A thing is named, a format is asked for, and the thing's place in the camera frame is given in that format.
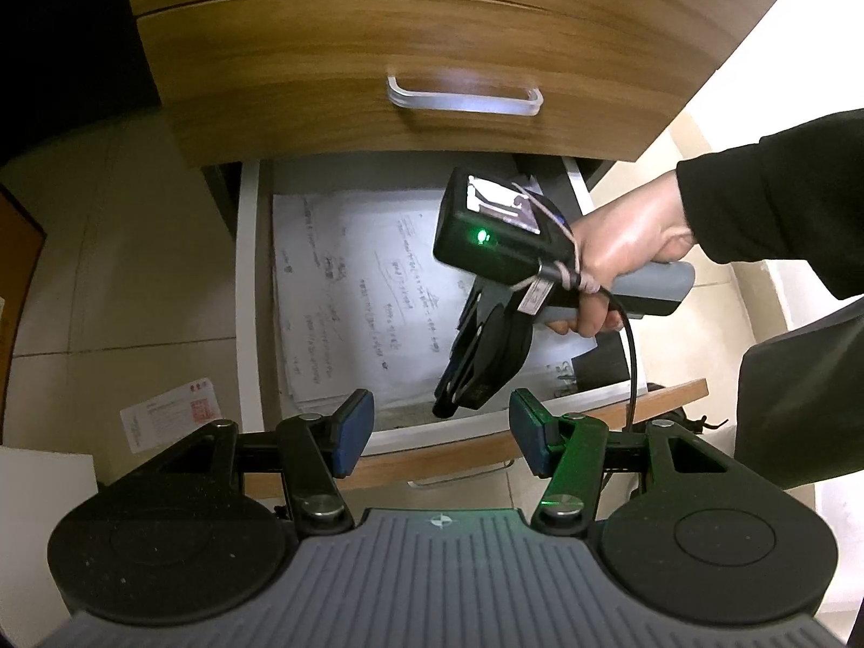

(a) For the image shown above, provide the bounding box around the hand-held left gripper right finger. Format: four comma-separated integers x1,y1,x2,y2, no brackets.
509,387,765,536

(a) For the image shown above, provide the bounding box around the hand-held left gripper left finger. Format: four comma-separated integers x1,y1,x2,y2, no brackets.
101,388,375,535

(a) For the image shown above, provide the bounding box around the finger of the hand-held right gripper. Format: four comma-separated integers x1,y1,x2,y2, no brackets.
431,341,488,420

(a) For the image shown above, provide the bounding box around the stack of handwritten papers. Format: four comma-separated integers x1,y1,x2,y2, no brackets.
270,189,602,421

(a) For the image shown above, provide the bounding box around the white drawer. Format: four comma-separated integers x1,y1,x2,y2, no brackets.
233,155,710,491

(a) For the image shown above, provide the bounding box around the closed wooden drawer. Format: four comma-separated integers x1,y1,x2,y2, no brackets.
135,0,738,167

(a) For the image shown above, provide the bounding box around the person's right hand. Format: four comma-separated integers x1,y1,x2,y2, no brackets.
543,170,697,339

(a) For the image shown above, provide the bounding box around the metal binder clip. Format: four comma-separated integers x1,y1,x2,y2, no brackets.
552,359,583,401

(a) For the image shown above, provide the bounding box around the black flat item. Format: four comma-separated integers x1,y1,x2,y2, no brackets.
572,332,650,398

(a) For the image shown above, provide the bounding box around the white printed card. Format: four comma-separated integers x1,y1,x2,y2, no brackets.
119,378,225,455

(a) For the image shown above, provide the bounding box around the person's dark clothing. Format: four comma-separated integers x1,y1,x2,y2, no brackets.
732,297,864,491

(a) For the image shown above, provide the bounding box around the white board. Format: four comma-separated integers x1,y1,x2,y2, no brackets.
0,444,99,555

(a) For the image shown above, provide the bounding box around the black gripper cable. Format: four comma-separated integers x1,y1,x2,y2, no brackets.
597,283,644,434

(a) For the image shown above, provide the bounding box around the silver drawer handle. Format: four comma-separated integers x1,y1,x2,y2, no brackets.
386,71,545,116

